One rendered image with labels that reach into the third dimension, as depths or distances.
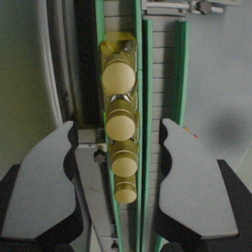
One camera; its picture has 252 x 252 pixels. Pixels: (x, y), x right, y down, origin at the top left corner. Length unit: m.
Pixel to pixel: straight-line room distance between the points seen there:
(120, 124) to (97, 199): 0.55
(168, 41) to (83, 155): 0.39
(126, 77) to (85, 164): 0.47
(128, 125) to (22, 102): 0.14
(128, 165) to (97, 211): 0.57
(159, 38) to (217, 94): 0.33
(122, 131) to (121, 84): 0.05
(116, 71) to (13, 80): 0.12
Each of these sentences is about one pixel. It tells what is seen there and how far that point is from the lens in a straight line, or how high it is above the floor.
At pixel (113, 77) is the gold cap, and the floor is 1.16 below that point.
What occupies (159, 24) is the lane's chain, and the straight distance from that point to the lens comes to 0.49.
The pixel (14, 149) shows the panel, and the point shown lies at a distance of 0.25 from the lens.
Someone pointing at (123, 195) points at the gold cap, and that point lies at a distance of 0.31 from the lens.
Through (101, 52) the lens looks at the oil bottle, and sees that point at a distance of 0.28.
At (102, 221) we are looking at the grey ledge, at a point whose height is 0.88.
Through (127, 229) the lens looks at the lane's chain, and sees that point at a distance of 0.93.
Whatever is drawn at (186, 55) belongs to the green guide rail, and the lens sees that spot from 0.42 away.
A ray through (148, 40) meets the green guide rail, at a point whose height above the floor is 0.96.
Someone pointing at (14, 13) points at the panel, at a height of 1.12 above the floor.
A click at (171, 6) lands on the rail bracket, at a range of 0.41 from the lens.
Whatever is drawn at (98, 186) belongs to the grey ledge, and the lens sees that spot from 0.71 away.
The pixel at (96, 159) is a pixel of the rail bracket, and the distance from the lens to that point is 0.46.
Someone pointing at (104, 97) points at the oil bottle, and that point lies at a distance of 0.30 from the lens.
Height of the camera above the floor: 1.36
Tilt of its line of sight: 60 degrees down
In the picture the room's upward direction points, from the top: 176 degrees clockwise
